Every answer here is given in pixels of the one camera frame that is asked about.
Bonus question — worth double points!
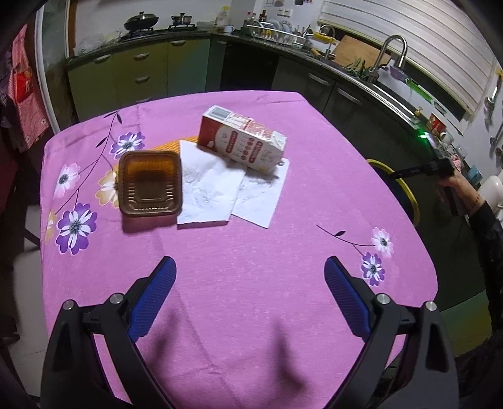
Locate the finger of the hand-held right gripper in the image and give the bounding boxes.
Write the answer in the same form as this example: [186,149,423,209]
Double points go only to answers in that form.
[393,164,437,178]

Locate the dark base cabinets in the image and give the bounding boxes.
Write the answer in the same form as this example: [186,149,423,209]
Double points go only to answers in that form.
[208,37,492,300]

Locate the dish rack with dishes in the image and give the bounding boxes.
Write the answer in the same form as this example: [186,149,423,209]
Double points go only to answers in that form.
[247,20,312,50]

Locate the steel sink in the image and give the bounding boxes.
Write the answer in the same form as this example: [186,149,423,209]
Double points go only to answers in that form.
[369,79,421,123]

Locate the white paper napkin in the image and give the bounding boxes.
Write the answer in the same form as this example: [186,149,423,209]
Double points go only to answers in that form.
[176,139,247,226]
[232,157,291,229]

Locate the tall steel faucet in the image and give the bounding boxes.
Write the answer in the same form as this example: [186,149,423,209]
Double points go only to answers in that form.
[371,35,409,84]

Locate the green plastic holder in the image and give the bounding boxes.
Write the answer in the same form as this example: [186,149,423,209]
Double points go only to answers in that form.
[405,78,435,104]

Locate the black wok with lid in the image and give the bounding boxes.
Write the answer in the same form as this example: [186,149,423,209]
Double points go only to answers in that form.
[124,12,161,32]

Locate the person's right forearm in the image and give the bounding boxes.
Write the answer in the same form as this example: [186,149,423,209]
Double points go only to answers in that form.
[466,200,503,254]

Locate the small steel faucet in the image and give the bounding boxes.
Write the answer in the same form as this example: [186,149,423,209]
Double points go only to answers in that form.
[318,24,335,60]

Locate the person's right hand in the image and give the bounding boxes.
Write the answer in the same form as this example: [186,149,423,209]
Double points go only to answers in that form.
[436,172,484,216]

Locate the purple floral tablecloth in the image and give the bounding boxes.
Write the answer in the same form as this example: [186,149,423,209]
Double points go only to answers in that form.
[39,91,439,409]

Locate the person's dark patterned clothing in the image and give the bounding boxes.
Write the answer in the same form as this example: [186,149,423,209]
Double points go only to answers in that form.
[456,326,503,399]

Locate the wooden cutting board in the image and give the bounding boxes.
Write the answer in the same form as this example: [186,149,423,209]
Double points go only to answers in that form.
[334,35,394,70]

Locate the clear plastic bags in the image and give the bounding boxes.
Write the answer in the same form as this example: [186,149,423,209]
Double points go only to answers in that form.
[75,29,123,53]

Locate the orange packet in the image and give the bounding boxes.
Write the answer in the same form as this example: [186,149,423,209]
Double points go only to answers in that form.
[150,135,202,152]

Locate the green onions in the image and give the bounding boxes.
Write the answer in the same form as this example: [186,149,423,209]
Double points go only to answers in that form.
[345,58,375,80]

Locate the white kettle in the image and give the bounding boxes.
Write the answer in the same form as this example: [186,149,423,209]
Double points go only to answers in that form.
[477,175,503,210]

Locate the hanging steel ladle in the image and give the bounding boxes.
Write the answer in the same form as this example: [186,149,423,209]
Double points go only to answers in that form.
[483,67,503,130]

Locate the green base cabinets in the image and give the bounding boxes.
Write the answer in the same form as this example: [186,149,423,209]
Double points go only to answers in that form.
[67,37,213,123]

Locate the brown plastic tray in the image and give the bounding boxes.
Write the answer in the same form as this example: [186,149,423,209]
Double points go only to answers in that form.
[119,150,184,218]

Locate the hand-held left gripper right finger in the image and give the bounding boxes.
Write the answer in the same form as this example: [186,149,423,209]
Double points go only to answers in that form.
[323,255,460,409]

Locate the glass sliding door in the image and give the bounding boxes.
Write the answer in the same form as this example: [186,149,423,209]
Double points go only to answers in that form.
[35,0,79,134]

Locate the white zebra blinds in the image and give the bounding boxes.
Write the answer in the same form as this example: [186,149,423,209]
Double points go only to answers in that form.
[318,0,496,120]

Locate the yellow rimmed chair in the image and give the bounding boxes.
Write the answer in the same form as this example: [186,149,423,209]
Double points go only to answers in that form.
[365,159,421,229]

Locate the red and white milk carton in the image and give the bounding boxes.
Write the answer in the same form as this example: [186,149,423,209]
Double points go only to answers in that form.
[197,105,288,176]

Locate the red checked apron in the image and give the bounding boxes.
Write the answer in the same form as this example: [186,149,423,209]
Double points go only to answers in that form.
[7,24,50,151]

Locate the gas stove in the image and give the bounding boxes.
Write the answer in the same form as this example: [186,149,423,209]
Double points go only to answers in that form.
[121,24,197,41]

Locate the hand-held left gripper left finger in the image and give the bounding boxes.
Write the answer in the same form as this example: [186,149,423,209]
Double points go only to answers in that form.
[39,255,177,409]

